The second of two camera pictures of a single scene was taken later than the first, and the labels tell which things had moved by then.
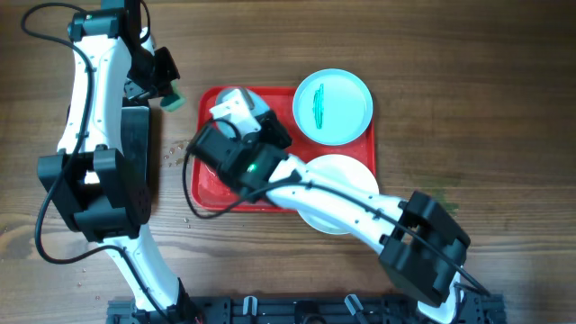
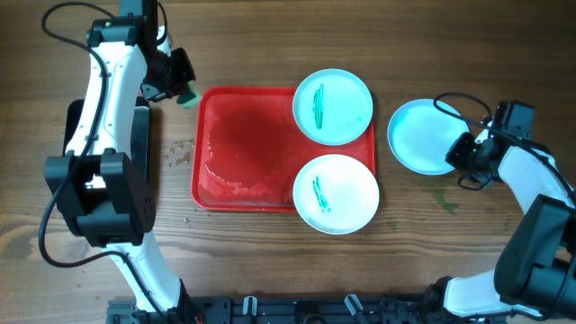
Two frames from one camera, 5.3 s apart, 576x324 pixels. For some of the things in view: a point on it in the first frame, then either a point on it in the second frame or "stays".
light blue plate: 260,107 to 420,136
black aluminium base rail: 311,309 stays
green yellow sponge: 175,101 to 191,98
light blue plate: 332,107 stays
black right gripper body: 265,125 to 467,157
